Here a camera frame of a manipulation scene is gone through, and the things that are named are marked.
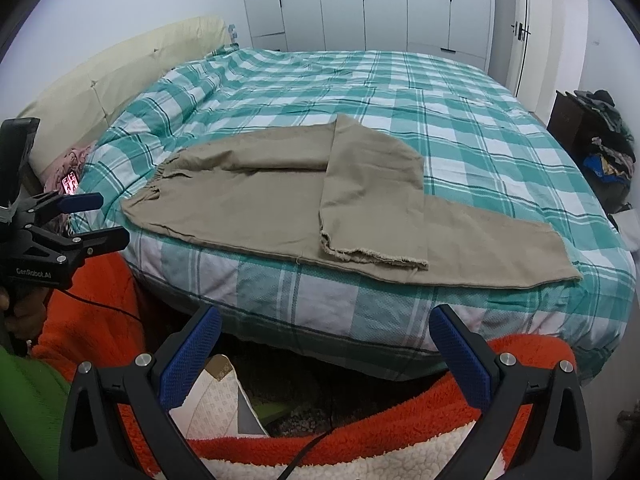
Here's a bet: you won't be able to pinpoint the dark wooden side table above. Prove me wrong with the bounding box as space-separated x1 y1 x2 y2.
547 91 592 164

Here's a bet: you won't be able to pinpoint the teal plaid bed cover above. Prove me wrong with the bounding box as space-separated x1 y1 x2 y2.
70 46 636 380

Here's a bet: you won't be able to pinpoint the khaki beige pants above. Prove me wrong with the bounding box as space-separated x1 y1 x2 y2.
122 115 580 289

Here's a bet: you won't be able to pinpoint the black cable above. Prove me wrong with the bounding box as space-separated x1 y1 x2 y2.
56 286 147 326

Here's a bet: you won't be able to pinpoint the pink patterned pillow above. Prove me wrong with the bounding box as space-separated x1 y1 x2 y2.
42 142 96 195

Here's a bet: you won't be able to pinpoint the green sleeve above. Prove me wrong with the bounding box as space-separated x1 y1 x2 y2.
1 348 70 479

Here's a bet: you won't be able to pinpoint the patterned white paper bag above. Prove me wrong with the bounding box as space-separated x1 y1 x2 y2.
169 354 268 440

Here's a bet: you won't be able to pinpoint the white door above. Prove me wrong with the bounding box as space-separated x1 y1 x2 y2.
506 0 588 125

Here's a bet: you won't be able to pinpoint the pile of dark clothes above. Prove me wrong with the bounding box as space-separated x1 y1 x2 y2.
574 90 636 214

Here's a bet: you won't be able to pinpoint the white wardrobe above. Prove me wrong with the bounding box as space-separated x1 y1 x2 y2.
244 0 495 70

